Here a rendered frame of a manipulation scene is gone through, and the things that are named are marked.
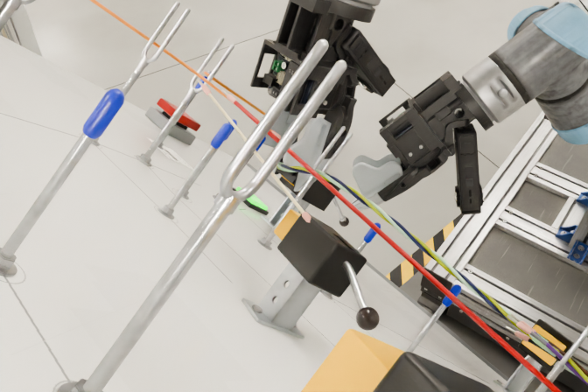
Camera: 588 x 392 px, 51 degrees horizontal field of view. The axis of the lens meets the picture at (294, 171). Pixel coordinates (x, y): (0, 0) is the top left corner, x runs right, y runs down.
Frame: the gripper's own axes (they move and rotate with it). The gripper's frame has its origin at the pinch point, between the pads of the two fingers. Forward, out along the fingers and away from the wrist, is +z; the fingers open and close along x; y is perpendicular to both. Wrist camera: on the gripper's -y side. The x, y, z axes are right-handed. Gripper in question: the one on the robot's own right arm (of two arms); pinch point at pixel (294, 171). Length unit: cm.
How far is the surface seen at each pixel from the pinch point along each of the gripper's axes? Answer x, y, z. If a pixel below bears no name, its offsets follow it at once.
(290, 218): 18.6, 19.4, -7.7
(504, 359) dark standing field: -3, -119, 71
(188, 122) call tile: -22.7, -0.8, 4.9
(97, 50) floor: -224, -88, 64
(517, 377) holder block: 25.5, -24.8, 16.7
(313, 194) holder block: 2.0, -2.4, 2.1
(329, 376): 37, 37, -17
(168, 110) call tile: -24.6, 1.6, 4.1
